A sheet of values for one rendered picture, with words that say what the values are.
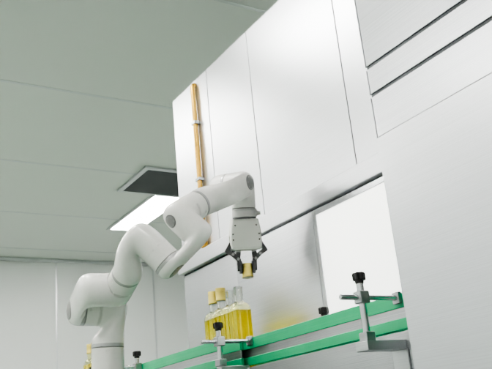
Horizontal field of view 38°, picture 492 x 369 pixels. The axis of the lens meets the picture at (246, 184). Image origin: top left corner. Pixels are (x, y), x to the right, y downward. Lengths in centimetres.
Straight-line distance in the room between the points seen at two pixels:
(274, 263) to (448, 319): 113
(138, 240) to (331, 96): 75
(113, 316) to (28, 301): 606
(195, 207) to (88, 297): 39
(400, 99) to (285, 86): 106
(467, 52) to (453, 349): 52
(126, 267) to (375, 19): 94
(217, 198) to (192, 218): 14
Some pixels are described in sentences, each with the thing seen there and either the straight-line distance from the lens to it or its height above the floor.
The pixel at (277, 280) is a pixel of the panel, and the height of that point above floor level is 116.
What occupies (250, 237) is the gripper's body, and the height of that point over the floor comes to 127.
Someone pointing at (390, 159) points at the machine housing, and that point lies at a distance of 144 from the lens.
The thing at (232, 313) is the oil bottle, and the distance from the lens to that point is 229.
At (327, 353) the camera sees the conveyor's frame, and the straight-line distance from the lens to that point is 184.
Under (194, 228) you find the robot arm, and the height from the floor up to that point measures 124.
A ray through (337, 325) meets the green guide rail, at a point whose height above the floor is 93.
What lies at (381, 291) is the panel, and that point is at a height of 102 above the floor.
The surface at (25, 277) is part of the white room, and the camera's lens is 826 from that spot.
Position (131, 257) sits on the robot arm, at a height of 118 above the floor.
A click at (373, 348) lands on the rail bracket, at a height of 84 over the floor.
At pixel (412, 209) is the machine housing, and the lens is 139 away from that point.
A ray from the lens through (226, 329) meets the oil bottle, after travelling 232.
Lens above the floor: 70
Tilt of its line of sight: 19 degrees up
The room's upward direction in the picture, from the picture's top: 6 degrees counter-clockwise
